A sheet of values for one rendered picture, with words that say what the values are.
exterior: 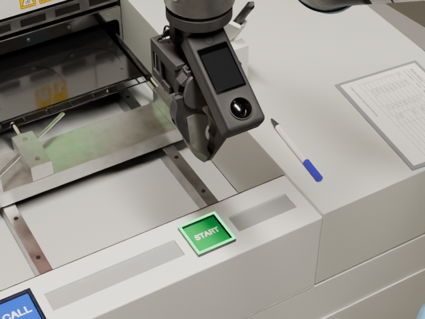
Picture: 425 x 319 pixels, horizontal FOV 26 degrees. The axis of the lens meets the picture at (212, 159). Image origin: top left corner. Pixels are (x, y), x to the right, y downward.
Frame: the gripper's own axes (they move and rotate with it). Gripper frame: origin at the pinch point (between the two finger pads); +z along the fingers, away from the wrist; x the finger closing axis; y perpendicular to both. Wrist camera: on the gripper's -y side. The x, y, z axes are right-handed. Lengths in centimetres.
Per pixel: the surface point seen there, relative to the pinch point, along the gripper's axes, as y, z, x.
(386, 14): 138, 110, -150
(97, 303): -2.3, 14.7, 16.9
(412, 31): 125, 110, -152
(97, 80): 45.2, 20.7, -4.1
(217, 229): 0.7, 14.2, -1.6
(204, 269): -4.0, 14.9, 3.0
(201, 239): 0.2, 14.2, 1.1
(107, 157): 29.6, 23.2, 1.5
